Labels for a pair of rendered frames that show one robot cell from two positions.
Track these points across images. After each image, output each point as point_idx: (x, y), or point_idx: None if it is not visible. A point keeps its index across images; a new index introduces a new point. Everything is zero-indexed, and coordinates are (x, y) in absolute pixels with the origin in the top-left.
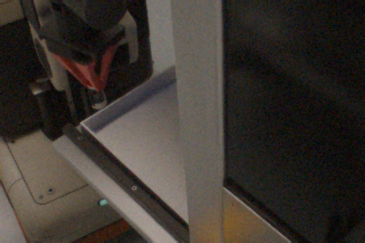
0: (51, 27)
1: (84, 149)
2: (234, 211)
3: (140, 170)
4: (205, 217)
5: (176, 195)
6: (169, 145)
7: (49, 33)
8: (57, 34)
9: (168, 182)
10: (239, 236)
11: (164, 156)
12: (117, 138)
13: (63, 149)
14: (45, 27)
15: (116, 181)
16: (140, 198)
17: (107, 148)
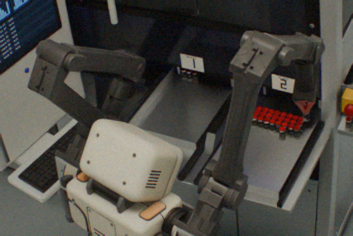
0: (308, 95)
1: (290, 190)
2: (343, 44)
3: (287, 168)
4: (340, 67)
5: (294, 150)
6: (266, 164)
7: (312, 94)
8: (311, 91)
9: (289, 156)
10: (344, 52)
11: (275, 163)
12: (273, 185)
13: (292, 203)
14: (309, 97)
15: (300, 171)
16: (306, 155)
17: (289, 173)
